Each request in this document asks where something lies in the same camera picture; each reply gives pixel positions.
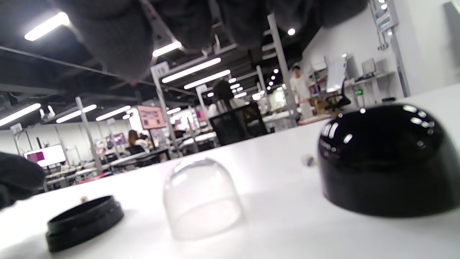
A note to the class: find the person's left hand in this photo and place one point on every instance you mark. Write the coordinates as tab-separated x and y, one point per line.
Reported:
18	180

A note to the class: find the person's right hand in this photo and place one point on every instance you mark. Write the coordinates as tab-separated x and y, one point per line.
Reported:
122	36

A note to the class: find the black dice shaker base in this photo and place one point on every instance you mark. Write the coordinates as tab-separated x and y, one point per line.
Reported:
84	226

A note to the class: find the clear dice shaker dome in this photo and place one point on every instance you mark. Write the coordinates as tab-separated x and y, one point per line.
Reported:
203	205

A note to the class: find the black dice shaker dome cover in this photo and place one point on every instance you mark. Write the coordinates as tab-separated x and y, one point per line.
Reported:
388	169

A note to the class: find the white screen monitor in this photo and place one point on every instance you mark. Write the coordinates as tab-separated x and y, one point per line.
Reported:
50	154

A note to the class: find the long ceiling light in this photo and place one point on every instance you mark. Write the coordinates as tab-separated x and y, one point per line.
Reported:
19	114
190	70
206	79
46	26

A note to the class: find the pink screen monitor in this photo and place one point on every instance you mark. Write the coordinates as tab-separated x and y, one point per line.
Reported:
151	117

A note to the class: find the black office chair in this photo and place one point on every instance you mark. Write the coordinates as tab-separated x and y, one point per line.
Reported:
337	102
237	126

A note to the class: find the metal frame post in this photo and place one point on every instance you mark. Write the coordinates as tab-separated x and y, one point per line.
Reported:
282	64
88	136
163	108

